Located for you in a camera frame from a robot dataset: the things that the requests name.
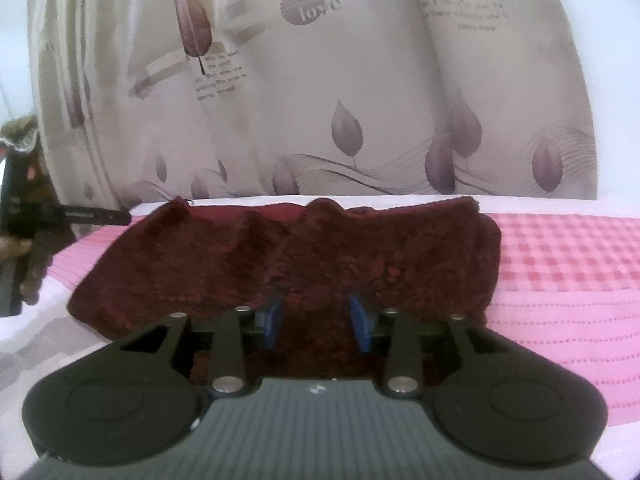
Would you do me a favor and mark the person's left hand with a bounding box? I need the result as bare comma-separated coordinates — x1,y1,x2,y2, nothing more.
0,236,35,263

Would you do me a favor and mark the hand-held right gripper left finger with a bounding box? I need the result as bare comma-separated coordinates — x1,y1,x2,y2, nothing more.
119,294,286,397

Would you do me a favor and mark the dark red fuzzy cloth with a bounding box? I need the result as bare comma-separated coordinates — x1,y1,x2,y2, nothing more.
67,196,503,382

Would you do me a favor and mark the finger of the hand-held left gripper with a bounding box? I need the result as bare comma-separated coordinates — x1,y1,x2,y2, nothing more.
49,203,134,227

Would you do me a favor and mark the beige leaf print curtain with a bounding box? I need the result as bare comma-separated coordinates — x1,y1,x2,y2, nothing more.
27,0,601,211

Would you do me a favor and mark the pink and white bed sheet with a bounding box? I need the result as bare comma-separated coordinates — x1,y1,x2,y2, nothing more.
0,194,640,480

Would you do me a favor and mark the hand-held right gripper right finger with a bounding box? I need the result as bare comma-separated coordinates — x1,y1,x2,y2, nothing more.
347,292,522,397

